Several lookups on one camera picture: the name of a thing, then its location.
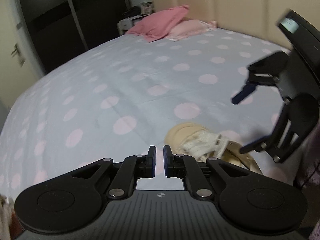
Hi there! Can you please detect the white shoelace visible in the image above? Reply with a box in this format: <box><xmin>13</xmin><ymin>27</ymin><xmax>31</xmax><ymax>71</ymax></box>
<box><xmin>181</xmin><ymin>131</ymin><xmax>229</xmax><ymax>163</ymax></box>

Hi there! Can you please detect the beige canvas shoe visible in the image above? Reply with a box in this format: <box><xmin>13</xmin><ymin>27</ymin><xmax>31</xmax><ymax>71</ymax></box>
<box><xmin>164</xmin><ymin>122</ymin><xmax>262</xmax><ymax>174</ymax></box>

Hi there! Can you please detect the cream padded headboard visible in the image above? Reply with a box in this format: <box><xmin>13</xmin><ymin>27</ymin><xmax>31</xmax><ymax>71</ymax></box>
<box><xmin>153</xmin><ymin>0</ymin><xmax>319</xmax><ymax>48</ymax></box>

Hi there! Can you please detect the light pink pillow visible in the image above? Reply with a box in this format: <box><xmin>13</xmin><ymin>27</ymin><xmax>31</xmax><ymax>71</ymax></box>
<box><xmin>165</xmin><ymin>20</ymin><xmax>217</xmax><ymax>41</ymax></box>

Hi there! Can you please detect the dark pink pillow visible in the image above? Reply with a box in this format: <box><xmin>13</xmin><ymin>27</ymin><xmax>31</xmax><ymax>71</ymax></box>
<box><xmin>125</xmin><ymin>4</ymin><xmax>189</xmax><ymax>42</ymax></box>

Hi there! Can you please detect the white bedside box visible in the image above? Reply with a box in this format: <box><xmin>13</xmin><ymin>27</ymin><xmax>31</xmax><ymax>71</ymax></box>
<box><xmin>117</xmin><ymin>15</ymin><xmax>147</xmax><ymax>36</ymax></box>

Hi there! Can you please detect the small picture frame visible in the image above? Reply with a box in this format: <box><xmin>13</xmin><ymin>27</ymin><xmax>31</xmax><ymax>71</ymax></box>
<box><xmin>140</xmin><ymin>2</ymin><xmax>153</xmax><ymax>15</ymax></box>

